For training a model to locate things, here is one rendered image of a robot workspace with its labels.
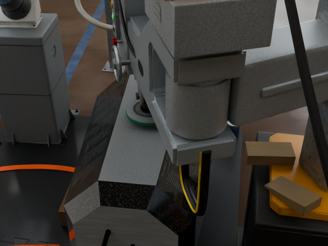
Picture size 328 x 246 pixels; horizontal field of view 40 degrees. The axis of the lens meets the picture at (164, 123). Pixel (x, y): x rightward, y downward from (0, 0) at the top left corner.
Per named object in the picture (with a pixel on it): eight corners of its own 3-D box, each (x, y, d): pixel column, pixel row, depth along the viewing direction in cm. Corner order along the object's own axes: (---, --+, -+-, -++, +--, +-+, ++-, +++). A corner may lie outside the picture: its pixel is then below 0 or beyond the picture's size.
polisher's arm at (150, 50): (233, 183, 146) (249, 43, 118) (164, 196, 141) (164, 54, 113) (171, 74, 204) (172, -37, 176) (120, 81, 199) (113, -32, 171)
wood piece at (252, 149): (289, 151, 200) (291, 142, 197) (294, 165, 192) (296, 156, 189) (244, 150, 201) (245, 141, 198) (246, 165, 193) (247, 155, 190)
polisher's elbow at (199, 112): (207, 100, 152) (211, 47, 140) (238, 132, 137) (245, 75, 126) (155, 114, 145) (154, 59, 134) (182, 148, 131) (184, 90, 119)
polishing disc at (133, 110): (129, 97, 224) (129, 95, 223) (172, 98, 223) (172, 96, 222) (124, 122, 207) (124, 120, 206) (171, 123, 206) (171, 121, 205)
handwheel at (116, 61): (142, 86, 183) (140, 52, 175) (117, 89, 181) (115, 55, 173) (134, 69, 195) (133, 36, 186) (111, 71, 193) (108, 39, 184)
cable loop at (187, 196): (207, 226, 153) (212, 153, 134) (197, 228, 152) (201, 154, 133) (186, 181, 171) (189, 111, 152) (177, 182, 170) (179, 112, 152)
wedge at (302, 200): (320, 205, 173) (322, 196, 171) (302, 216, 169) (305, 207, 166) (280, 176, 187) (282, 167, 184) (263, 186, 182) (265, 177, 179)
